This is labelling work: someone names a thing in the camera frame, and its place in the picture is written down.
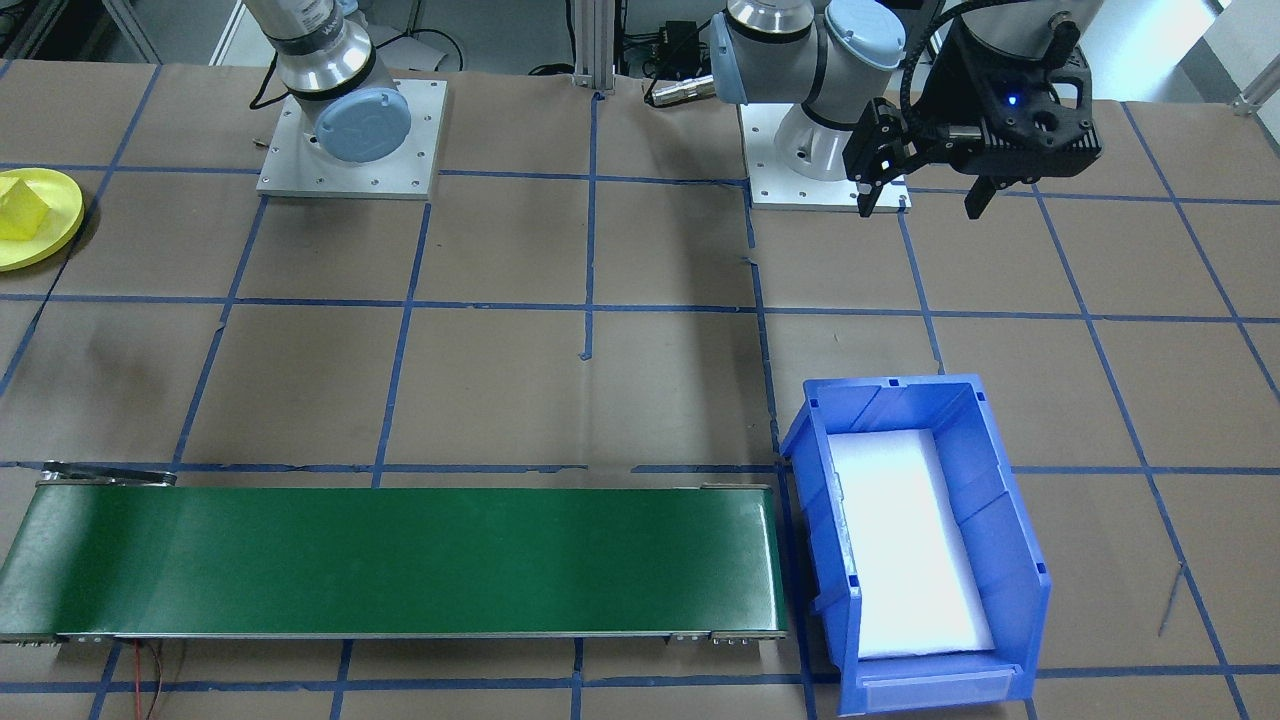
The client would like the yellow foam block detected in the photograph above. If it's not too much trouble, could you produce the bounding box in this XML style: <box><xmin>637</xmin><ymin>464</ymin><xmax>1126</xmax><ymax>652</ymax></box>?
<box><xmin>0</xmin><ymin>178</ymin><xmax>47</xmax><ymax>243</ymax></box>

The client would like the yellow plate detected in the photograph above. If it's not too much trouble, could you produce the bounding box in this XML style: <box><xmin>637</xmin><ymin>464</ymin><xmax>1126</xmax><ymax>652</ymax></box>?
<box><xmin>0</xmin><ymin>168</ymin><xmax>86</xmax><ymax>273</ymax></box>

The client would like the silver cylindrical connector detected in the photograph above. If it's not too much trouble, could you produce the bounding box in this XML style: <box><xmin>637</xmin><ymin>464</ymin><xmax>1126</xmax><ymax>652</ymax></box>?
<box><xmin>644</xmin><ymin>74</ymin><xmax>717</xmax><ymax>107</ymax></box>

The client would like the white foam pad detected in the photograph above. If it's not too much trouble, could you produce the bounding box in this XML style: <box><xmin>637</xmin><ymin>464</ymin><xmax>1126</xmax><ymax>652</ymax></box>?
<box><xmin>827</xmin><ymin>429</ymin><xmax>997</xmax><ymax>662</ymax></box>

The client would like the blue plastic storage bin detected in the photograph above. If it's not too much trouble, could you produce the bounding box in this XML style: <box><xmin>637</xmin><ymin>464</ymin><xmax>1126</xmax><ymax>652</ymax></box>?
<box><xmin>778</xmin><ymin>373</ymin><xmax>1054</xmax><ymax>717</ymax></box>

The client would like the green conveyor belt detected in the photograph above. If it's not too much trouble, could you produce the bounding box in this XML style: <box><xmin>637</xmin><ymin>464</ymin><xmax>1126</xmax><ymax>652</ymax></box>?
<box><xmin>0</xmin><ymin>462</ymin><xmax>791</xmax><ymax>647</ymax></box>

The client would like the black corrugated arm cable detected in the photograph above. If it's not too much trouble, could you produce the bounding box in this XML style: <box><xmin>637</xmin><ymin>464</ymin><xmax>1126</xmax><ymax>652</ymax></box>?
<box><xmin>897</xmin><ymin>0</ymin><xmax>1003</xmax><ymax>133</ymax></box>

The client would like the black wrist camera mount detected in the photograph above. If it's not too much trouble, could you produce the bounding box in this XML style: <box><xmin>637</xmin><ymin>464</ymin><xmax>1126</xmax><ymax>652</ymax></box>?
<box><xmin>938</xmin><ymin>17</ymin><xmax>1104</xmax><ymax>190</ymax></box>

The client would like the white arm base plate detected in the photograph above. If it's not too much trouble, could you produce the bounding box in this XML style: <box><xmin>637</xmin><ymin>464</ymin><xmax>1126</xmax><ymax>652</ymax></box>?
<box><xmin>738</xmin><ymin>97</ymin><xmax>913</xmax><ymax>213</ymax></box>
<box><xmin>256</xmin><ymin>80</ymin><xmax>448</xmax><ymax>201</ymax></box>

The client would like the metal frame bar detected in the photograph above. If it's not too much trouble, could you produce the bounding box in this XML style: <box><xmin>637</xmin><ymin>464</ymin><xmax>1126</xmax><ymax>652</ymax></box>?
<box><xmin>1234</xmin><ymin>60</ymin><xmax>1280</xmax><ymax>116</ymax></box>

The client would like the aluminium frame post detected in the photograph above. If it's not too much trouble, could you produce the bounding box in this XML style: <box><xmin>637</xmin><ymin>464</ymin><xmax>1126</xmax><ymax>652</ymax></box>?
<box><xmin>571</xmin><ymin>0</ymin><xmax>620</xmax><ymax>94</ymax></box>

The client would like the red cable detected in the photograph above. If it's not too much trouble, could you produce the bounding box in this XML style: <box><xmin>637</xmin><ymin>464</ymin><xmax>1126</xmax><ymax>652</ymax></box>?
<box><xmin>133</xmin><ymin>640</ymin><xmax>168</xmax><ymax>720</ymax></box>

